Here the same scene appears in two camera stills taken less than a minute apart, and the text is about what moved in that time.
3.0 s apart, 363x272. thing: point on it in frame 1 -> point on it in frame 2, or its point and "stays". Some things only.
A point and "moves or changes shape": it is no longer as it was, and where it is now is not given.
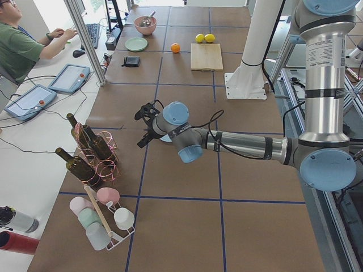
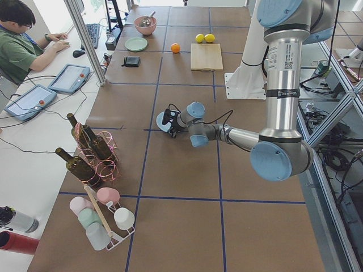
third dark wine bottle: [99, 146] stays
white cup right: [123, 218] stays
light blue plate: [165, 137] moves or changes shape
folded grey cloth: [131, 61] stays
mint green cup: [87, 216] stays
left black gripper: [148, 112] -> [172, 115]
